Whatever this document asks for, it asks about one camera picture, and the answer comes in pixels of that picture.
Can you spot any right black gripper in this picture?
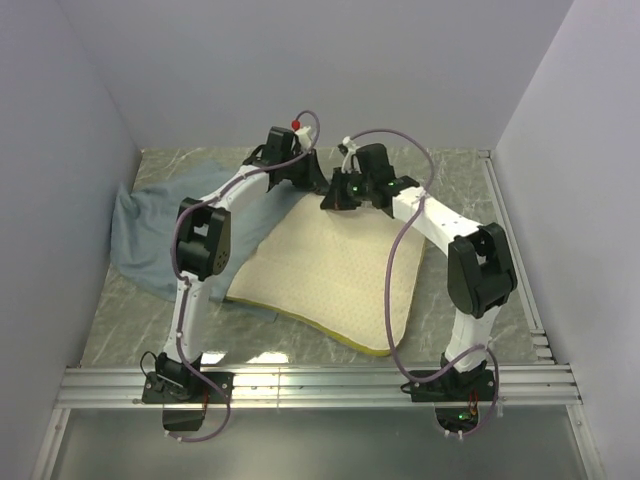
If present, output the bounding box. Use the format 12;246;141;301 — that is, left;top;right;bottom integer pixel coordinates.
321;167;375;211

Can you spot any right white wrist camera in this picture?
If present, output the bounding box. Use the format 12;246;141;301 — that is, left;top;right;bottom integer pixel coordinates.
338;136;358;173

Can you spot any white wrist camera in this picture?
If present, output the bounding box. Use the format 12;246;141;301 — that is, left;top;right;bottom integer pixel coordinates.
291;119;316;151
338;136;358;173

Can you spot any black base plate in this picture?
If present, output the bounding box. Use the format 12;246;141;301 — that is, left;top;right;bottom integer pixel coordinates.
400;366;499;403
141;371;234;405

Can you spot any cream pillow yellow edge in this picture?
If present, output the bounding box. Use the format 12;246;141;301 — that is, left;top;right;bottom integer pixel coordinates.
226;194;426;357

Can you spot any aluminium front rail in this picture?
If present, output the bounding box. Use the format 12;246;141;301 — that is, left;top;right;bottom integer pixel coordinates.
54;364;582;409

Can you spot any left black controller box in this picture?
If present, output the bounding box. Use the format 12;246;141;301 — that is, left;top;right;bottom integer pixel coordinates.
161;407;206;432

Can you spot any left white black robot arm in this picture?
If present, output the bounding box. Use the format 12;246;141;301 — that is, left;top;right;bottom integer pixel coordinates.
155;120;328;402

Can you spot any purple cable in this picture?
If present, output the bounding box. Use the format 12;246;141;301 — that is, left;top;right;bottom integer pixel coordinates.
171;109;321;444
339;128;501;442

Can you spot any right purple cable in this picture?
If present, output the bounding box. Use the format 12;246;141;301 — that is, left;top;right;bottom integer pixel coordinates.
339;128;501;442

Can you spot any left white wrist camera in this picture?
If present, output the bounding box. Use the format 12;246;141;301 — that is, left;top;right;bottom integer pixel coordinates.
291;119;316;151

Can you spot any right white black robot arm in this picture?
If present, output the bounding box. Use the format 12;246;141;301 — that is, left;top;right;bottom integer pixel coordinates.
321;138;518;400

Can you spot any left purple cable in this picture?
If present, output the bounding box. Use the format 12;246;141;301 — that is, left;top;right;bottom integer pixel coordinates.
171;109;321;444

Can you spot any blue fabric pillowcase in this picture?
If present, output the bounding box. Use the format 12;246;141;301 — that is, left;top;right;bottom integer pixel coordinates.
110;159;306;302

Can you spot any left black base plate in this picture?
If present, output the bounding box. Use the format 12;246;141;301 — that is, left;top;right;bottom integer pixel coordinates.
141;371;234;405

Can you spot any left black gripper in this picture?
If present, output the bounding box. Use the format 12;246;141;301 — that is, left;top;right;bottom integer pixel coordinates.
283;149;330;189

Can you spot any right controller board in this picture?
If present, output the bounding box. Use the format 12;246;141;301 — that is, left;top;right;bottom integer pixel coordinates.
434;403;480;435

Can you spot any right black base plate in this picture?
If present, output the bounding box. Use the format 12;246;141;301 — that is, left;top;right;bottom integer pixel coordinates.
400;366;499;403

